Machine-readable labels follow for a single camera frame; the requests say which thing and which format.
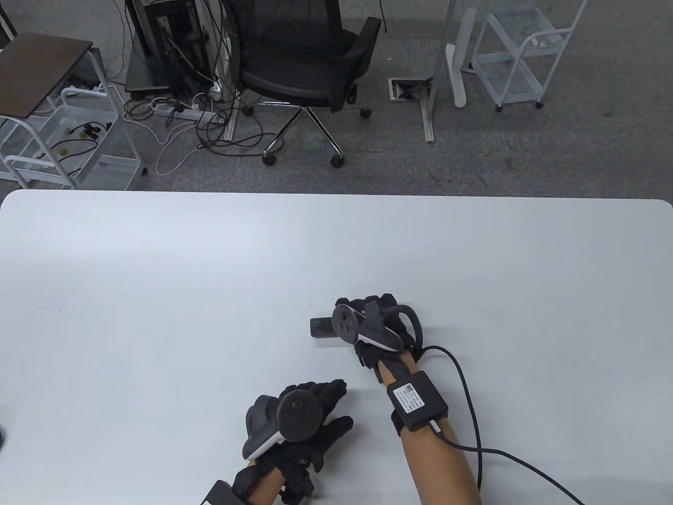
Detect brown-topped side table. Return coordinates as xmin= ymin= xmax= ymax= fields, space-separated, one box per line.
xmin=0 ymin=33 xmax=94 ymax=120

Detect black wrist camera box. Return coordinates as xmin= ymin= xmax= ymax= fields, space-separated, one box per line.
xmin=387 ymin=370 xmax=449 ymax=433
xmin=202 ymin=480 xmax=238 ymax=505

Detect tangle of black floor cables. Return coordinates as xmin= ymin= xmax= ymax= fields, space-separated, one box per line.
xmin=124 ymin=79 xmax=274 ymax=177

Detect person's right forearm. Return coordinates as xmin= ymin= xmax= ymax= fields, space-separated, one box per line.
xmin=380 ymin=353 xmax=482 ymax=505

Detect white wire rolling cart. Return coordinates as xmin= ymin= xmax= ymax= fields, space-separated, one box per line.
xmin=463 ymin=0 xmax=588 ymax=113

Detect black cable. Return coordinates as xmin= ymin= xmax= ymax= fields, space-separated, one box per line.
xmin=421 ymin=345 xmax=585 ymax=505

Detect black controller on right glove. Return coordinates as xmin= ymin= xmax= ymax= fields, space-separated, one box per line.
xmin=332 ymin=300 xmax=422 ymax=352

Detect black controller on glove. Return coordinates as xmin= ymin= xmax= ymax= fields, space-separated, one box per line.
xmin=332 ymin=300 xmax=422 ymax=352
xmin=242 ymin=388 xmax=323 ymax=460

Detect metal floor outlet box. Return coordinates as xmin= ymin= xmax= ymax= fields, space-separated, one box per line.
xmin=389 ymin=77 xmax=433 ymax=102

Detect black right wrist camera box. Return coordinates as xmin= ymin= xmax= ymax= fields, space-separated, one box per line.
xmin=387 ymin=370 xmax=449 ymax=433

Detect grey metal frame leg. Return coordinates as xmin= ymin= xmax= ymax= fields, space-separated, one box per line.
xmin=421 ymin=0 xmax=457 ymax=143

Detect person's left hand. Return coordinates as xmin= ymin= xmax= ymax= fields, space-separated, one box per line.
xmin=246 ymin=380 xmax=354 ymax=498

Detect black mesh office chair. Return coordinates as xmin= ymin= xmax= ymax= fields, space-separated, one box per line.
xmin=225 ymin=0 xmax=382 ymax=168

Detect white cart with cables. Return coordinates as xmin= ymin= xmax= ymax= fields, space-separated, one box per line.
xmin=0 ymin=47 xmax=148 ymax=190

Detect white table leg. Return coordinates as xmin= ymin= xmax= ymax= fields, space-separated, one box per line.
xmin=446 ymin=0 xmax=476 ymax=109

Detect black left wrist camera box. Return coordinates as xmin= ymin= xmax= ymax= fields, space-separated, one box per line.
xmin=202 ymin=480 xmax=238 ymax=505

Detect person's left forearm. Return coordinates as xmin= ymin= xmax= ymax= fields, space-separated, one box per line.
xmin=246 ymin=466 xmax=289 ymax=505

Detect black controller on left glove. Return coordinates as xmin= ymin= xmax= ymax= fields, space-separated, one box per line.
xmin=242 ymin=388 xmax=323 ymax=460

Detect black computer stand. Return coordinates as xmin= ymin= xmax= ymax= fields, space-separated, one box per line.
xmin=125 ymin=0 xmax=221 ymax=100

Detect white power strip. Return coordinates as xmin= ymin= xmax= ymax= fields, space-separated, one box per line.
xmin=151 ymin=100 xmax=227 ymax=125

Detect person's right hand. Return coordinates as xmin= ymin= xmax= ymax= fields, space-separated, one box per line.
xmin=336 ymin=293 xmax=424 ymax=385

